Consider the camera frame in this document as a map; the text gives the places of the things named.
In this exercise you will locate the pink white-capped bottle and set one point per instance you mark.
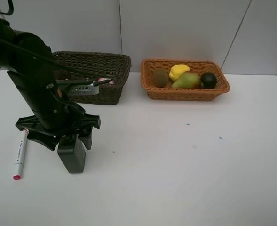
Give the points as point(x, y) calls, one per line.
point(106, 81)

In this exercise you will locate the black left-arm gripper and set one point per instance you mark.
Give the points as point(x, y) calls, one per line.
point(54, 115)

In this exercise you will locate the dark brown wicker basket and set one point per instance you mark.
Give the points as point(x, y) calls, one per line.
point(104, 64)

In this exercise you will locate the brown kiwi fruit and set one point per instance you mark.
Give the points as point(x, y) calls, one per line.
point(160, 78)

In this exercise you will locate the white red-capped marker pen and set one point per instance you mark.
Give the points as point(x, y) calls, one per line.
point(18, 166)

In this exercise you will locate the yellow lemon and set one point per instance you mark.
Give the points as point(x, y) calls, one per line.
point(177, 70)

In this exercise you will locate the dark green round fruit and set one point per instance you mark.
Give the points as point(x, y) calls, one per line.
point(208, 80)

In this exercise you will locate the dark green pump bottle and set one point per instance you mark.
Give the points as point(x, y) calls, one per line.
point(72, 154)

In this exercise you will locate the orange wicker basket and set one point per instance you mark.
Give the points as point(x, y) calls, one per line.
point(148, 66)

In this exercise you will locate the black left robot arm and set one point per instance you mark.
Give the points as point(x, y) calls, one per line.
point(29, 64)

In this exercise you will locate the green red pear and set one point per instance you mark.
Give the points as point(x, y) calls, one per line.
point(187, 80)

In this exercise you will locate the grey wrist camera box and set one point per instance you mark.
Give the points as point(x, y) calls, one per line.
point(78, 87)

